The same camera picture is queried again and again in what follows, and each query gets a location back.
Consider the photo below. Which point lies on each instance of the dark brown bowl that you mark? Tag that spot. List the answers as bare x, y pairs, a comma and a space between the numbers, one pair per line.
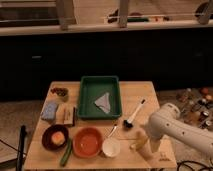
46, 137

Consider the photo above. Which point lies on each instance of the grey folded cloth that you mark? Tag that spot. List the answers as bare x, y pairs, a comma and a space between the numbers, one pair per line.
103, 103

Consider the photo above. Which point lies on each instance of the orange bowl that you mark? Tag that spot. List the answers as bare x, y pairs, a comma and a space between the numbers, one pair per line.
87, 142

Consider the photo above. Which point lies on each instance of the blue sponge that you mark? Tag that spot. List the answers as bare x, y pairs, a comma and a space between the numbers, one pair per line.
49, 111

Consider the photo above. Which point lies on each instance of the small jar of dark berries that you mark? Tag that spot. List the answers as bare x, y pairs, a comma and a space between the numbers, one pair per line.
62, 93

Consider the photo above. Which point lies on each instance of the orange fruit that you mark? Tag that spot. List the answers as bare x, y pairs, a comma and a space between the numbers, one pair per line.
58, 138

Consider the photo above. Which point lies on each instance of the wooden block with black edge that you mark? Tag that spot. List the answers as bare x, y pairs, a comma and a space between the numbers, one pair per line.
65, 115

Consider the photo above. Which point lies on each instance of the green cucumber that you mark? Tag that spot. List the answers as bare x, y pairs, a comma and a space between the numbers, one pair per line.
67, 153

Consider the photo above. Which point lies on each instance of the black stand pole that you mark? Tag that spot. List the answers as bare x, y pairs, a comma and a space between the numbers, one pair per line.
21, 145

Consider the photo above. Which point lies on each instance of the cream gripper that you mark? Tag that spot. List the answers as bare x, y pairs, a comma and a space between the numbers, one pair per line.
148, 143

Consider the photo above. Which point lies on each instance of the green plastic tray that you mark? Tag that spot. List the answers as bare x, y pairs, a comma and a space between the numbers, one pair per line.
93, 87

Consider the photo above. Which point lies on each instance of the black and white brush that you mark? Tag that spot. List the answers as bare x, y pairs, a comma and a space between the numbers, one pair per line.
128, 123

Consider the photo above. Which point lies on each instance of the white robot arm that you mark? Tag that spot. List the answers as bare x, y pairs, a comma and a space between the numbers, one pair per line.
164, 121

